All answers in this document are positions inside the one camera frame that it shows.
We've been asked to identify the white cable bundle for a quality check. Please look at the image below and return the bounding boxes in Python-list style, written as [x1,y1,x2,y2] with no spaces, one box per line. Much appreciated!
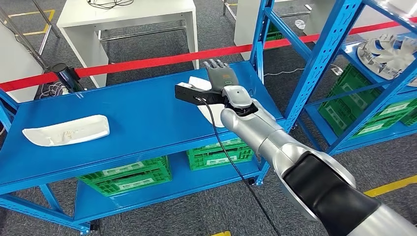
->
[38,81,71,99]

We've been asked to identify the white floor cable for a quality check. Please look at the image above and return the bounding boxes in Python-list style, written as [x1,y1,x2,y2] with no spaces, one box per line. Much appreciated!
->
[263,66,306,78]

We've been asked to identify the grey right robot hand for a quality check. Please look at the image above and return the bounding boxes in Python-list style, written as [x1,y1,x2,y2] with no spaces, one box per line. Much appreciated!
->
[203,59,240,93]

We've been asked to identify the white table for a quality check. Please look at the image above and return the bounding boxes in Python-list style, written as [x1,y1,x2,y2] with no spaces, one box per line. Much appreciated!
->
[57,0,200,89]
[0,22,45,104]

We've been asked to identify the large white shell part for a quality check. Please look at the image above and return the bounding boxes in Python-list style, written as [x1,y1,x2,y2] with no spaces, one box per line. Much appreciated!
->
[188,76,229,128]

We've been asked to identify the small white shell part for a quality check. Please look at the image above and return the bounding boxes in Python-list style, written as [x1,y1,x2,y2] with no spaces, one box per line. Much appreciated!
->
[22,114,111,147]

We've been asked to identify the metal frame stand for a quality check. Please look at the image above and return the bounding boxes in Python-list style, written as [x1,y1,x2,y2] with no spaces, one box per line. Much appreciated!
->
[0,0,61,67]

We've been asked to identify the low blue shelf rack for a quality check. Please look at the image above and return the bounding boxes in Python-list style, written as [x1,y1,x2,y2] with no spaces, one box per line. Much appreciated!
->
[0,60,285,236]

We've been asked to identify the black stanchion post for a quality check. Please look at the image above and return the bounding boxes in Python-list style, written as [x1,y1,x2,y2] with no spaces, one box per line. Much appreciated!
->
[51,63,86,94]

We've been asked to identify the silver fan wheel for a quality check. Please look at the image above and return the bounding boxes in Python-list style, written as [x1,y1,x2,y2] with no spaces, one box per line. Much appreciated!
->
[357,33,417,81]

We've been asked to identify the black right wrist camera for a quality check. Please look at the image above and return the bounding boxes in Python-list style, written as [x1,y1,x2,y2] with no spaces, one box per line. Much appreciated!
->
[174,82,229,106]

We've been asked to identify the red barrier tape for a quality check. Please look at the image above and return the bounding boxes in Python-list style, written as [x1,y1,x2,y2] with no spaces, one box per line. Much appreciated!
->
[0,17,417,92]

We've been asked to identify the tall blue shelf rack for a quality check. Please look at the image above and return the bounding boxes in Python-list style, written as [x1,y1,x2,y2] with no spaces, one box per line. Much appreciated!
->
[249,0,417,156]

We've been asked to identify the white cabinet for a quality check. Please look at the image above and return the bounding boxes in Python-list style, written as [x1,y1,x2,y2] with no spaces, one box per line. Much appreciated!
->
[234,0,312,61]

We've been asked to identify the black table cables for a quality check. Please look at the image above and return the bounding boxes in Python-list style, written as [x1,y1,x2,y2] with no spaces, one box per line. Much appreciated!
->
[87,0,135,10]

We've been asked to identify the black camera cable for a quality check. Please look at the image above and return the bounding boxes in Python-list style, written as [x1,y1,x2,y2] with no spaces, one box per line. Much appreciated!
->
[195,96,273,236]

